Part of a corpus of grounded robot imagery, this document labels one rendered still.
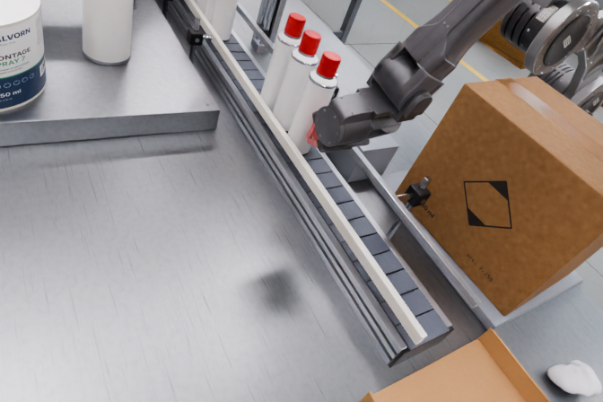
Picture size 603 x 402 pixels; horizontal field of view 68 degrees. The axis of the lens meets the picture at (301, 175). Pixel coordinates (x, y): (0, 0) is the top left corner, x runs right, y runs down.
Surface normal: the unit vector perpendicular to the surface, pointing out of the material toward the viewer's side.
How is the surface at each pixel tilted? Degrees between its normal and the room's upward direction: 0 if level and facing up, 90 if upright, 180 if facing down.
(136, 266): 0
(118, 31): 90
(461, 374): 0
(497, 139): 90
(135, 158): 0
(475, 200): 90
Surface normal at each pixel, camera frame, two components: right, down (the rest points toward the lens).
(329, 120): -0.81, 0.21
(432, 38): -0.62, -0.03
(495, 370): 0.30, -0.71
